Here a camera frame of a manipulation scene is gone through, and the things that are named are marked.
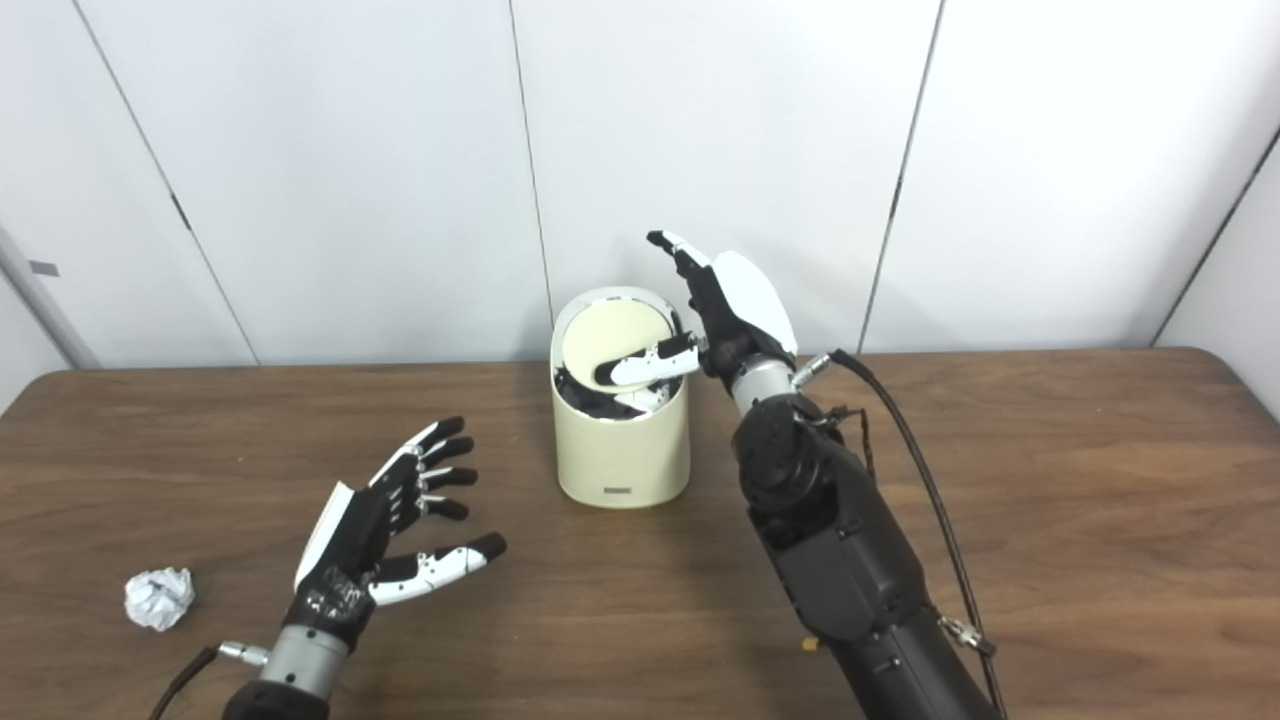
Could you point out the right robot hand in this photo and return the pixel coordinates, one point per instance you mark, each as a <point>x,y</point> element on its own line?
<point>740,310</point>

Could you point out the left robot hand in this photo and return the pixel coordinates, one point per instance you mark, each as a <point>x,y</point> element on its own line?
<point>345,540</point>

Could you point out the cream round bin lid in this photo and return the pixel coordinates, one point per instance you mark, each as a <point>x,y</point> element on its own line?
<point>600,335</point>

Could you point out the white paper ball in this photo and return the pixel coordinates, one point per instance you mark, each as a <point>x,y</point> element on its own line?
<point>158,598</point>

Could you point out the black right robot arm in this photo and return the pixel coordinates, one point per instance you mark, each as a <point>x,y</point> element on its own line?
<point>830,540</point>

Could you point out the black bin liner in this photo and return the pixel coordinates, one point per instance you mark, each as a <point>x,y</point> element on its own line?
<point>590,403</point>

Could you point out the cream-colored bin body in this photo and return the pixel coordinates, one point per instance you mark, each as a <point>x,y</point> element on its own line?
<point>620,460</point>

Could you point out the grey vertical wall post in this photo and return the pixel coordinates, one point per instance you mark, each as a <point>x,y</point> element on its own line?
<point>40,300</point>

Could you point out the small grey wall label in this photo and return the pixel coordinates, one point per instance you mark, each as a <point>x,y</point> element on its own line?
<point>45,269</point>

